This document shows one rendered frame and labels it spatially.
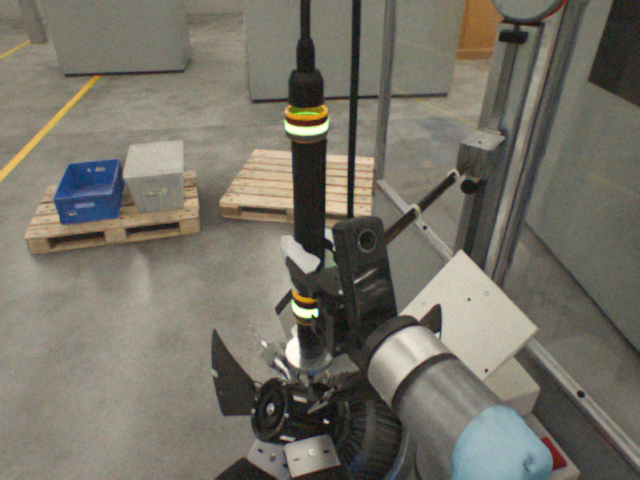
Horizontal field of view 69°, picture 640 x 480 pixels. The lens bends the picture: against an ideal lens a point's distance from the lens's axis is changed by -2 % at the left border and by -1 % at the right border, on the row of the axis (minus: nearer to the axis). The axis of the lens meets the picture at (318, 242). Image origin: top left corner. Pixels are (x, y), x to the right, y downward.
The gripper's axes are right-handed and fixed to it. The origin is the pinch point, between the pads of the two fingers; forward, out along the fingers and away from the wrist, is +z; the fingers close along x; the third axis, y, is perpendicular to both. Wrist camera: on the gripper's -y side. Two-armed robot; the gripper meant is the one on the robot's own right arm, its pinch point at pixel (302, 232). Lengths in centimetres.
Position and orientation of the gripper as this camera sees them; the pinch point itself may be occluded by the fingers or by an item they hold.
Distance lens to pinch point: 58.5
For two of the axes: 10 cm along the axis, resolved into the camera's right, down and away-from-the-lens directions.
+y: 0.1, 8.2, 5.7
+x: 8.8, -2.7, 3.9
